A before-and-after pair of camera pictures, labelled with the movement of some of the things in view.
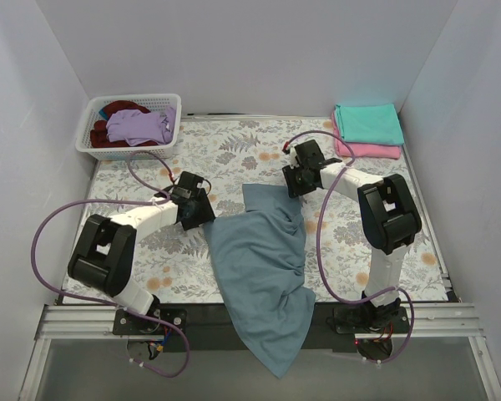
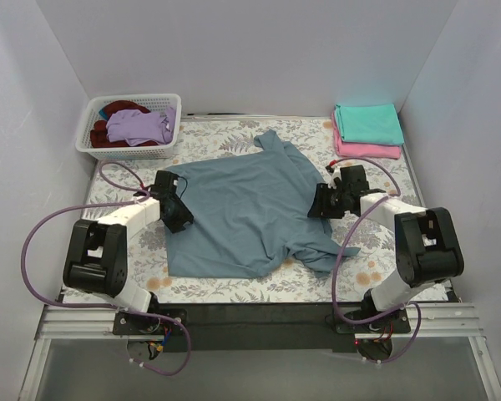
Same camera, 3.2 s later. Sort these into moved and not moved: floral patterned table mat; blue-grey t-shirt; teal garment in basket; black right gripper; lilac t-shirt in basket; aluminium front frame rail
Moved: blue-grey t-shirt; black right gripper
Not moved: aluminium front frame rail; floral patterned table mat; lilac t-shirt in basket; teal garment in basket
